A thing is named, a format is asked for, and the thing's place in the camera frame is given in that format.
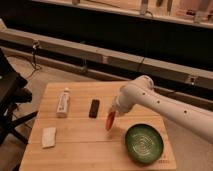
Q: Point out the green ceramic plate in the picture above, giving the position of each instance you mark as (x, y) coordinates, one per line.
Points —
(144, 143)

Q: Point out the black chair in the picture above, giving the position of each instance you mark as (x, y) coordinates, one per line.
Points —
(12, 92)

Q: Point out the white tube bottle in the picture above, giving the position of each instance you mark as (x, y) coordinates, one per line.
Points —
(63, 104)

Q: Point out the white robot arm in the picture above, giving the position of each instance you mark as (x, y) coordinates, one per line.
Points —
(140, 91)

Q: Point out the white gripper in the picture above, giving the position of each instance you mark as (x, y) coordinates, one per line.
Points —
(116, 108)

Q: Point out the black rectangular block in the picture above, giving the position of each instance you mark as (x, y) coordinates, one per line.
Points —
(94, 108)

